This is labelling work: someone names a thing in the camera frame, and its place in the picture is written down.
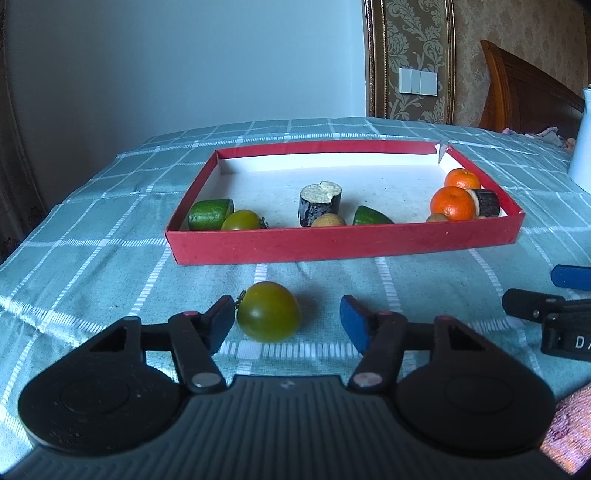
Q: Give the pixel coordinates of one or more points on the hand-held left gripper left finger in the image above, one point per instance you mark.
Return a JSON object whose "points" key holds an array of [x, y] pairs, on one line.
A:
{"points": [[220, 323]]}

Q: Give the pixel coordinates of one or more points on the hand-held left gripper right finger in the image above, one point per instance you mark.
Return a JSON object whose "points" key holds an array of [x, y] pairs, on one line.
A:
{"points": [[355, 323]]}

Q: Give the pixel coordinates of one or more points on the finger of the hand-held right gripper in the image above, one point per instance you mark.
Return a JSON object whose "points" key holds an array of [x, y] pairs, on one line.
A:
{"points": [[572, 278], [531, 304]]}

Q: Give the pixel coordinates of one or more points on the green tomato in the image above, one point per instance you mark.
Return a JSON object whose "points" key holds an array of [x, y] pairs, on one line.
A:
{"points": [[241, 220], [270, 311]]}

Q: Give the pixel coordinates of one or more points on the red cardboard box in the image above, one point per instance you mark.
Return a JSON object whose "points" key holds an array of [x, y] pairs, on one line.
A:
{"points": [[323, 244]]}

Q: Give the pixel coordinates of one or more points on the round tan longan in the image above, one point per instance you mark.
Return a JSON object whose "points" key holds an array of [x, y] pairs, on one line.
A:
{"points": [[328, 220]]}

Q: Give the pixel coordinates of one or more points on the tapered cucumber end piece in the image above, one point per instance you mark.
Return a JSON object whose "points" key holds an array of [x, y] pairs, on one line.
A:
{"points": [[371, 217]]}

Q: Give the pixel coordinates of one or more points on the cut cucumber cylinder piece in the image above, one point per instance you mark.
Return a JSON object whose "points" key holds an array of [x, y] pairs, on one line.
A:
{"points": [[210, 214]]}

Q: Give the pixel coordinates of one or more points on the longan with stem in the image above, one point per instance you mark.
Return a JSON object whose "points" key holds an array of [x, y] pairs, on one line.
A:
{"points": [[437, 218]]}

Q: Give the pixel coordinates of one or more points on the orange mandarin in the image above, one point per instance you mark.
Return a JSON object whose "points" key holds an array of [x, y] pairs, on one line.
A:
{"points": [[452, 203], [462, 179]]}

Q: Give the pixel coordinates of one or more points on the pink towel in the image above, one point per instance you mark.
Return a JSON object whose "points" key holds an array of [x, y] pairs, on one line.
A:
{"points": [[570, 429]]}

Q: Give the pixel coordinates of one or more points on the white jug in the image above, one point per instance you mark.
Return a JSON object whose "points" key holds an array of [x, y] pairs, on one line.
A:
{"points": [[582, 147]]}

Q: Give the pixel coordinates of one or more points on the small pink cloth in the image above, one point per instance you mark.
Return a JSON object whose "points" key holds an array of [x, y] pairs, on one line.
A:
{"points": [[547, 134]]}

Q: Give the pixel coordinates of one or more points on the dark patterned curtain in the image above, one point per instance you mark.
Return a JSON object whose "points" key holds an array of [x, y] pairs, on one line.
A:
{"points": [[16, 138]]}

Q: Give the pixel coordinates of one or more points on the white light switch panel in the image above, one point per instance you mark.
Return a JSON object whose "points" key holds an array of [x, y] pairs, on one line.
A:
{"points": [[418, 81]]}

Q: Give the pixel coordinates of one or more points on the gold framed wall panel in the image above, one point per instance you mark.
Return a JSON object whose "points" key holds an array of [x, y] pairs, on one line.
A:
{"points": [[411, 37]]}

